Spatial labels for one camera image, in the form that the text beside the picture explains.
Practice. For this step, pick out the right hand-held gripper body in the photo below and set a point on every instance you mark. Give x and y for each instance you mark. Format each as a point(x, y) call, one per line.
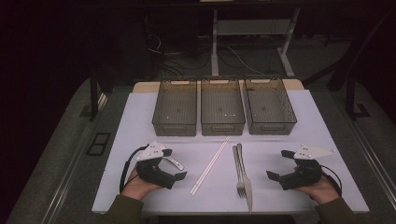
point(303, 177)

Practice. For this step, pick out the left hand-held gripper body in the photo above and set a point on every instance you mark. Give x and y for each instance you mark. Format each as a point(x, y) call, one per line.
point(152, 172)

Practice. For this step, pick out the white ceramic spoon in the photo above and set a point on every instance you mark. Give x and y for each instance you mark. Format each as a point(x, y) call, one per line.
point(174, 162)

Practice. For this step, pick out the white chopsticks pair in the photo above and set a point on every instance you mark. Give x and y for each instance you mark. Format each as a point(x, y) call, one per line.
point(208, 166)

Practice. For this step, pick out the metal table knife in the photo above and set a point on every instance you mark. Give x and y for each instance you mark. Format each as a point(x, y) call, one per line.
point(246, 183)

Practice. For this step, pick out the white chopstick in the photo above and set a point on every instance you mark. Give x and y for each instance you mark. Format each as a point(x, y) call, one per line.
point(210, 168)

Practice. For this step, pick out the metal fork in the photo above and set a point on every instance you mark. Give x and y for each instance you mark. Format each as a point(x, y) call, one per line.
point(237, 165)

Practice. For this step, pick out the dark translucent plastic bin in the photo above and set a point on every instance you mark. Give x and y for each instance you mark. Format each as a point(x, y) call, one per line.
point(175, 107)
point(221, 107)
point(269, 107)

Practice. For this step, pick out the person's left hand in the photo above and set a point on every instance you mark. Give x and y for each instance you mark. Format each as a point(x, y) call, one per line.
point(137, 188)

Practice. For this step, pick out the person's right hand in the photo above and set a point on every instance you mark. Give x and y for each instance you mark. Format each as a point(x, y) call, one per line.
point(322, 191)

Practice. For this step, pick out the white table mat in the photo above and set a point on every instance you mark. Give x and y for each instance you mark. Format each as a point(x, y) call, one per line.
point(280, 193)

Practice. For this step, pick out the black metal stand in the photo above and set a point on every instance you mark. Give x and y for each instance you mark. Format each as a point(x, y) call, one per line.
point(351, 99)

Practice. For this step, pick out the black floor socket frame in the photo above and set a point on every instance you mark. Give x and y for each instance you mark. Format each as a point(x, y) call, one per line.
point(93, 149)

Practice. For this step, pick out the white metal desk frame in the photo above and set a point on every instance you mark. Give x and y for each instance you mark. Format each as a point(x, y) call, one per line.
point(252, 27)

